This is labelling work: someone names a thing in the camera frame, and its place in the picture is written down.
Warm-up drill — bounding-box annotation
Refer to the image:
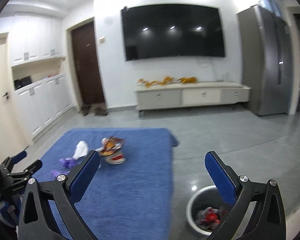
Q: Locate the black wall television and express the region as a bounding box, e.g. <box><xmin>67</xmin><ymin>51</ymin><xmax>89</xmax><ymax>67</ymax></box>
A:
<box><xmin>121</xmin><ymin>4</ymin><xmax>226</xmax><ymax>61</ymax></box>

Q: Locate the grey steel refrigerator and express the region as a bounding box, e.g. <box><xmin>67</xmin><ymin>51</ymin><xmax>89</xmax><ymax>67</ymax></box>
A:
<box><xmin>237</xmin><ymin>5</ymin><xmax>293</xmax><ymax>116</ymax></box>

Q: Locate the golden dragon ornament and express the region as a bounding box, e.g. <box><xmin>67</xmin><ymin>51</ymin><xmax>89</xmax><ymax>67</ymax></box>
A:
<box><xmin>137</xmin><ymin>76</ymin><xmax>198</xmax><ymax>88</ymax></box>

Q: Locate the white round trash bin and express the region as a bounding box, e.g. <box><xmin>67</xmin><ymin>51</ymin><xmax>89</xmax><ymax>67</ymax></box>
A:
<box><xmin>186</xmin><ymin>186</ymin><xmax>232</xmax><ymax>237</ymax></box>

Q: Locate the dark brown entrance door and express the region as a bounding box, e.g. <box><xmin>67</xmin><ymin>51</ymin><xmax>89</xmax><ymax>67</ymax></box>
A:
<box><xmin>71</xmin><ymin>22</ymin><xmax>105</xmax><ymax>105</ymax></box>

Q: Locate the pair of brown shoes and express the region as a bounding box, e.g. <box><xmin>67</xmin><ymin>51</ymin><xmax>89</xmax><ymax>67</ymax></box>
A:
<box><xmin>79</xmin><ymin>103</ymin><xmax>92</xmax><ymax>116</ymax></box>

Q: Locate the brown orange snack bag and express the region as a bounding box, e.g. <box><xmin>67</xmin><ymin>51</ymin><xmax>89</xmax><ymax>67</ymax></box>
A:
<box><xmin>98</xmin><ymin>137</ymin><xmax>124</xmax><ymax>157</ymax></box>

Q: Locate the white upper wall cabinet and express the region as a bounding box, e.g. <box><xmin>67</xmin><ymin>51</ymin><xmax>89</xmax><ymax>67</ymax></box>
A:
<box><xmin>8</xmin><ymin>15</ymin><xmax>63</xmax><ymax>67</ymax></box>

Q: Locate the white tissue wad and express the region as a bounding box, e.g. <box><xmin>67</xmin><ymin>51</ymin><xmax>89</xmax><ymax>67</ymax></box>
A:
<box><xmin>72</xmin><ymin>140</ymin><xmax>89</xmax><ymax>160</ymax></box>

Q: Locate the black box on shelf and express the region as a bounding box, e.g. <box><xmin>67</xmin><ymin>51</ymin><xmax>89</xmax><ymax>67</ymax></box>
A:
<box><xmin>14</xmin><ymin>76</ymin><xmax>32</xmax><ymax>90</ymax></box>

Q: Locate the white lower cabinet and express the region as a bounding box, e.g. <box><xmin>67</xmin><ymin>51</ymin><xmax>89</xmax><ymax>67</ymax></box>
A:
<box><xmin>14</xmin><ymin>74</ymin><xmax>72</xmax><ymax>139</ymax></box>

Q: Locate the white low tv cabinet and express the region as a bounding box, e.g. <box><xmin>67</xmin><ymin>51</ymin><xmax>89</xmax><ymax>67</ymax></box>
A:
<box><xmin>135</xmin><ymin>82</ymin><xmax>251</xmax><ymax>116</ymax></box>

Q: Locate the cream interior door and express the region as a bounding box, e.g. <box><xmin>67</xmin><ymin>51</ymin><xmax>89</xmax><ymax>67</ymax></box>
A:
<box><xmin>0</xmin><ymin>33</ymin><xmax>28</xmax><ymax>161</ymax></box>

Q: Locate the beige wall switch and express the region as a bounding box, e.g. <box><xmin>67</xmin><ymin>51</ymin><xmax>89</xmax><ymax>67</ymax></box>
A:
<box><xmin>99</xmin><ymin>37</ymin><xmax>106</xmax><ymax>43</ymax></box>

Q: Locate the purple snack bag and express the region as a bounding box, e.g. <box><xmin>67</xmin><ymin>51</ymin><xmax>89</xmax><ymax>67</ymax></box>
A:
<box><xmin>51</xmin><ymin>158</ymin><xmax>80</xmax><ymax>179</ymax></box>

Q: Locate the blue fuzzy table cloth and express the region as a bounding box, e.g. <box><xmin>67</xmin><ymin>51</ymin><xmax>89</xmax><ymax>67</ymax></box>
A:
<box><xmin>35</xmin><ymin>128</ymin><xmax>179</xmax><ymax>239</ymax></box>

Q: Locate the red white paper cup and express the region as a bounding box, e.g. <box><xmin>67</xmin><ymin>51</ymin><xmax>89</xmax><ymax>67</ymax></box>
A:
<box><xmin>105</xmin><ymin>151</ymin><xmax>126</xmax><ymax>165</ymax></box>

